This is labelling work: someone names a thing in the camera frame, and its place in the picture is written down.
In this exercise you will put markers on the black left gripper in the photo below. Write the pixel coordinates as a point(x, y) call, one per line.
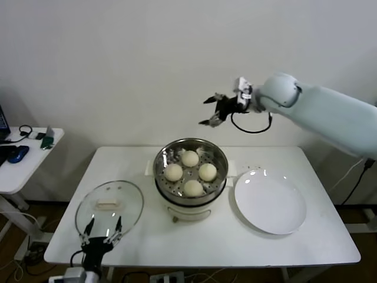
point(94, 250)

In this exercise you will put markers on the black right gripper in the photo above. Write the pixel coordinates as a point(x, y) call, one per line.
point(231, 106)

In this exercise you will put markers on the white steamed baozi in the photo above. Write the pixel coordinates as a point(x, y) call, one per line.
point(208, 172)
point(173, 172)
point(190, 158)
point(193, 188)

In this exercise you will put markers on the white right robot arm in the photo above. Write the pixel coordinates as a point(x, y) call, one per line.
point(324, 106)

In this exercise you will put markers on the stainless steel steamer basket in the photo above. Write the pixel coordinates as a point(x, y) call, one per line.
point(221, 165)

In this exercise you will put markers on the white power strip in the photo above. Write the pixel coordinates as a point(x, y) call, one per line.
point(168, 277)

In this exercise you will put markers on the cream electric cooker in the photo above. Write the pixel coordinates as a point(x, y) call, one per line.
point(188, 213)

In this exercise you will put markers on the white side table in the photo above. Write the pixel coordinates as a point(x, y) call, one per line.
point(32, 168)

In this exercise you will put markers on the white work table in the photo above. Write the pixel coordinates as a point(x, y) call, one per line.
point(206, 244)

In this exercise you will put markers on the green and grey tool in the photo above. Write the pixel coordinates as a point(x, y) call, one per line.
point(47, 141)

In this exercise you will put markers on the white round plate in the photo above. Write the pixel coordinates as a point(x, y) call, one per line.
point(268, 203)

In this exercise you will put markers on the blue computer mouse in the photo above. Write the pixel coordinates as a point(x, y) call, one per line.
point(18, 154)

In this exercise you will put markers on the dark laptop screen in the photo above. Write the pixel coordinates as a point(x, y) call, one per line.
point(2, 122)

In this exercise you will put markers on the white metal desk base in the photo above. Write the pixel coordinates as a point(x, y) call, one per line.
point(362, 227)

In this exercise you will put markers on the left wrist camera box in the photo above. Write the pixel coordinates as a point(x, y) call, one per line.
point(73, 275)

